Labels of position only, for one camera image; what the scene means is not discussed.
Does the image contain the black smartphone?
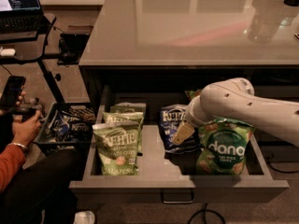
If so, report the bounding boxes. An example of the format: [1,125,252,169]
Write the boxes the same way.
[0,76,26,110]

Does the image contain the middle green jalapeno chip bag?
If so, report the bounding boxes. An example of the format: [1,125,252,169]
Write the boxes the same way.
[103,111,145,153]

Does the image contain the rear green Dang chip bag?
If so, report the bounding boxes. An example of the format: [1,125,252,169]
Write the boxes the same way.
[185,89,202,101]

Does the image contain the white shoe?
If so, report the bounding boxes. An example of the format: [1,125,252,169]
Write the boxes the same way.
[73,211,95,224]

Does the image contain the open laptop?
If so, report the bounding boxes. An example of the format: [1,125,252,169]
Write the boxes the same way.
[0,0,43,34]

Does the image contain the grey counter cabinet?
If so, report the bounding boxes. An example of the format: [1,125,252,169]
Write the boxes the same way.
[79,0,299,105]

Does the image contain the rear green jalapeno chip bag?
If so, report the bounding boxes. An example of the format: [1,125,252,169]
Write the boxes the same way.
[110,103,146,113]

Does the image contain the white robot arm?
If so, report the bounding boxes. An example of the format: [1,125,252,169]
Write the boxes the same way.
[171,77,299,147]

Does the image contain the green jalapeno chip bag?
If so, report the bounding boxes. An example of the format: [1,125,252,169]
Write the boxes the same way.
[93,121,139,175]
[103,111,145,153]
[110,103,146,113]

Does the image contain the front green Dang chip bag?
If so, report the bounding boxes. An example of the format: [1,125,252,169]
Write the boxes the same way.
[196,119,255,175]

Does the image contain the green dang chip bag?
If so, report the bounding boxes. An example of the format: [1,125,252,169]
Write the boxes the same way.
[185,89,202,101]
[196,119,255,175]

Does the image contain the black box on floor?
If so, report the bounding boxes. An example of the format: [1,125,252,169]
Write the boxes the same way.
[58,25,93,64]

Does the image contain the black standing desk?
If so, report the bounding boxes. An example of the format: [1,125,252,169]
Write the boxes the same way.
[0,13,64,103]

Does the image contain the dark bin of snacks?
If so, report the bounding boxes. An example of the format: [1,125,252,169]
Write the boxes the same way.
[36,103,95,156]

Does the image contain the orange sleeved forearm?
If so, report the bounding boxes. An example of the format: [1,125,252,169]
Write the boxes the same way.
[0,143,27,193]

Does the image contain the grey open top drawer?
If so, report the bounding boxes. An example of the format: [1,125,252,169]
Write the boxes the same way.
[70,86,289,205]

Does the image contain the front green jalapeno chip bag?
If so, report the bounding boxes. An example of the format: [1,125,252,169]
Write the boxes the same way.
[93,121,139,175]

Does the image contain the metal drawer handle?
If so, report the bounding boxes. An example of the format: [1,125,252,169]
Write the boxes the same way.
[161,191,194,204]

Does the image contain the white small device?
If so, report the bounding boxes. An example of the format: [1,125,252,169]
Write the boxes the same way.
[0,49,16,57]

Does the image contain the person's legs in black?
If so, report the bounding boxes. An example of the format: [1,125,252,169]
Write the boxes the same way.
[0,149,84,224]

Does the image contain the person's hand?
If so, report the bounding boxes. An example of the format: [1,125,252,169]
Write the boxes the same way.
[12,110,41,149]

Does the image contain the black floor cable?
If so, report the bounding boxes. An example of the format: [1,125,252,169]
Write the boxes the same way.
[186,203,226,224]

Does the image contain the blue Kettle chip bag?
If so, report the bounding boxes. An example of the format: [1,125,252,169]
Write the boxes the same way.
[159,104,200,154]

